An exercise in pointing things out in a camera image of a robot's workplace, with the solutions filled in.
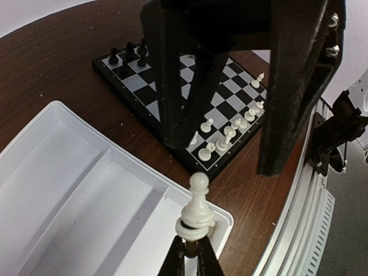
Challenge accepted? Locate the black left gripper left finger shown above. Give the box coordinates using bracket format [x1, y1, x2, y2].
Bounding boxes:
[158, 236, 185, 276]

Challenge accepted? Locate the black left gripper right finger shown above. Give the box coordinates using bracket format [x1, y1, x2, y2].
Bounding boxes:
[198, 237, 225, 276]

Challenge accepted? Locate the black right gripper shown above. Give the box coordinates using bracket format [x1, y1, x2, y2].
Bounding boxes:
[140, 1, 346, 150]

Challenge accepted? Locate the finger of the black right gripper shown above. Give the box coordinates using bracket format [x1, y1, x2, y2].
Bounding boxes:
[256, 1, 342, 177]

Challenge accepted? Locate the white knight chess piece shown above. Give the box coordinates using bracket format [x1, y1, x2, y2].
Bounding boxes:
[216, 132, 236, 152]

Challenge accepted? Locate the black white chess board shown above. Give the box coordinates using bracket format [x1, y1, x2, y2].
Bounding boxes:
[91, 43, 270, 182]

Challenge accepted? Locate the white plastic compartment tray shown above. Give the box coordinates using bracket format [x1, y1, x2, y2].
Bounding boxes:
[0, 99, 234, 276]

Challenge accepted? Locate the row of black chess pieces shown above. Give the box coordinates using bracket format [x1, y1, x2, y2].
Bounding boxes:
[107, 39, 151, 79]

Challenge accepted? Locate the front aluminium rail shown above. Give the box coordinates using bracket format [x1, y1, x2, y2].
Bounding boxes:
[252, 97, 368, 276]

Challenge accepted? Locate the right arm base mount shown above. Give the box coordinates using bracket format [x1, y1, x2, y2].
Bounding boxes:
[306, 112, 346, 177]

